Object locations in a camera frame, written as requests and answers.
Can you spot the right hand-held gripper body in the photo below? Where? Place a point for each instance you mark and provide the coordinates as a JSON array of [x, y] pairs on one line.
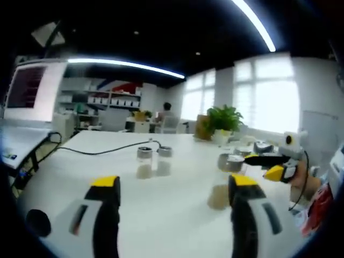
[[294, 141]]

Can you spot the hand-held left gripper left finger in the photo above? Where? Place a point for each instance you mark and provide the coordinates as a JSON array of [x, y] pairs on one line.
[[107, 204]]

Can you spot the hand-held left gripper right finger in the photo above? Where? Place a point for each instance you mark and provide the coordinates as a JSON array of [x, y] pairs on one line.
[[244, 204]]

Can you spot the large seasoning bottle tan powder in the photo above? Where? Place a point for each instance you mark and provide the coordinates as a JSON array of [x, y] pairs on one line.
[[228, 161]]

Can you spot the small glass seasoning bottle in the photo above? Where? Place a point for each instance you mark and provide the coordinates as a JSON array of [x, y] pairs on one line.
[[164, 161], [144, 164]]

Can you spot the person's right hand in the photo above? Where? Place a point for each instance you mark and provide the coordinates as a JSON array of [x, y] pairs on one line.
[[302, 182]]

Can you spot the grey white headset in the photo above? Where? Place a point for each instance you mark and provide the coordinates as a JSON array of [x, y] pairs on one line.
[[263, 147]]

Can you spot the white chest device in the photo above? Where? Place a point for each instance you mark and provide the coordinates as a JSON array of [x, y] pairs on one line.
[[338, 166]]

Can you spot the window with blinds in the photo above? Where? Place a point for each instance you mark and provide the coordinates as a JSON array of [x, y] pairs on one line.
[[268, 94]]

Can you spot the person's red printed shirt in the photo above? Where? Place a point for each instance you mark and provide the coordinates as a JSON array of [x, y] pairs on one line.
[[321, 204]]

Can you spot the green potted plant white pot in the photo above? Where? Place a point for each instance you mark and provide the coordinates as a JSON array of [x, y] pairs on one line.
[[224, 118]]

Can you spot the black round object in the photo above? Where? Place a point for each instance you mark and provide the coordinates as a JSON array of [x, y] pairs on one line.
[[39, 223]]

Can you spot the brown paper bag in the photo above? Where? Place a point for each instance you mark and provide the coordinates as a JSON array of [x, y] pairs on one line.
[[202, 126]]

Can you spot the grey office chair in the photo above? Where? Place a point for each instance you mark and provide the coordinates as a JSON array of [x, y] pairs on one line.
[[113, 121]]

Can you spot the cardboard box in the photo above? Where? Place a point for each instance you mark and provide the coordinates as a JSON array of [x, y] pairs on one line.
[[139, 116]]

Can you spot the small potted plant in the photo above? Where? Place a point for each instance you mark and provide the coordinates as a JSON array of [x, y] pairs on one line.
[[147, 114]]

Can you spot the shelf with white boxes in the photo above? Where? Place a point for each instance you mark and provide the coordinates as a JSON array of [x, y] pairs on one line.
[[118, 101]]

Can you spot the long curved ceiling light strip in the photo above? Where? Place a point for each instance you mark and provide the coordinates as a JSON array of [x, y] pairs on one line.
[[258, 24]]

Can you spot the open laptop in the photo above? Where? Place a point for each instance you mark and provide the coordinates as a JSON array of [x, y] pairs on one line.
[[27, 88]]

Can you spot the straight ceiling light strip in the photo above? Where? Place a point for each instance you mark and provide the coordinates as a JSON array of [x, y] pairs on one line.
[[126, 64]]

